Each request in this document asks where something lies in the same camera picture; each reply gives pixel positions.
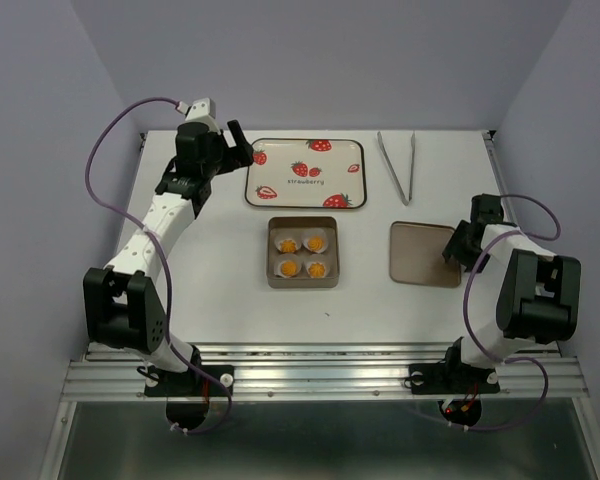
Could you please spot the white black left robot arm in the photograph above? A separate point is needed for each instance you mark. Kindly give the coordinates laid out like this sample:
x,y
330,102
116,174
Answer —
x,y
123,307

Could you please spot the aluminium table frame rail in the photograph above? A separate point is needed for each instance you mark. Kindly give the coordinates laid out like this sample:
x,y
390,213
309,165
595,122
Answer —
x,y
318,371

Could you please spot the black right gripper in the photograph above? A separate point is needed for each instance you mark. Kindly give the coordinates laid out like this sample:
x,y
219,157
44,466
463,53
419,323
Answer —
x,y
453,247

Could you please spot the silver metal tongs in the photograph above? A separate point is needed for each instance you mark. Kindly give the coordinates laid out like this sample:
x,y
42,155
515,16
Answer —
x,y
400,165

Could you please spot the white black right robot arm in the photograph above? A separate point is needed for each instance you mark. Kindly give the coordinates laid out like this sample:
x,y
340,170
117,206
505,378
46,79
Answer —
x,y
538,300

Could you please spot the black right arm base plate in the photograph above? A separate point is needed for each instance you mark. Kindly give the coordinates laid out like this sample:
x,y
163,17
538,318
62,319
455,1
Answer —
x,y
441,380

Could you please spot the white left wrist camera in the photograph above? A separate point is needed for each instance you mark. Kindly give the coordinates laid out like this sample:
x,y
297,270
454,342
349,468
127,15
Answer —
x,y
203,111

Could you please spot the strawberry print tray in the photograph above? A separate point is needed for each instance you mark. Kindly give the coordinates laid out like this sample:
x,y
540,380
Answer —
x,y
306,173

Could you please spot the gold square tin box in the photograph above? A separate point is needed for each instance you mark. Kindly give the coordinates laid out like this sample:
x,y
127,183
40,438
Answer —
x,y
303,281

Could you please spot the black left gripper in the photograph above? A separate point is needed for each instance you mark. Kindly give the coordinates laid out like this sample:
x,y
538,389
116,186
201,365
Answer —
x,y
240,159

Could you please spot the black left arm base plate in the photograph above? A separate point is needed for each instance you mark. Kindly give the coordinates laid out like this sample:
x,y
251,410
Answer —
x,y
164,384

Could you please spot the gold tin lid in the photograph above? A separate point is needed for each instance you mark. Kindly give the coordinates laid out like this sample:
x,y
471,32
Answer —
x,y
416,255

